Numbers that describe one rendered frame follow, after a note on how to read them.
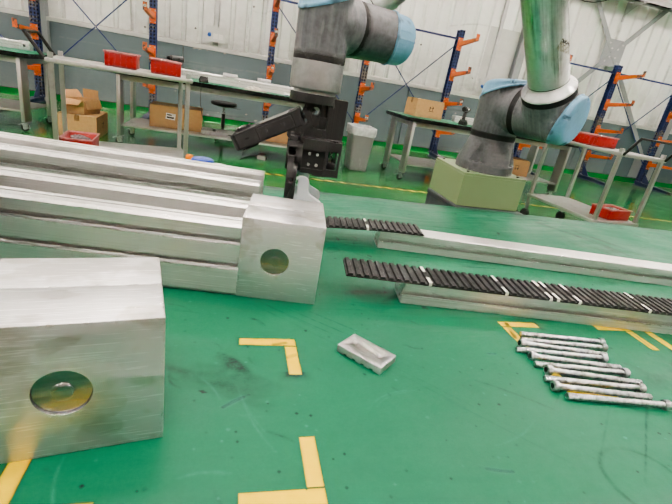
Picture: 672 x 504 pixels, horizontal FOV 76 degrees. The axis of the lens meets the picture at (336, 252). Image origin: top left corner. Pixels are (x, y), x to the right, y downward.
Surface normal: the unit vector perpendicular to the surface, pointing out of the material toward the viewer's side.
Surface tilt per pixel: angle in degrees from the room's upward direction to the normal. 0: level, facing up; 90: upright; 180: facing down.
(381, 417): 0
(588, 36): 90
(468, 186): 90
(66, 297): 0
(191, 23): 90
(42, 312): 0
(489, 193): 90
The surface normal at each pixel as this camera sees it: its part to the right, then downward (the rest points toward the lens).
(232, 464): 0.16, -0.92
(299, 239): 0.07, 0.37
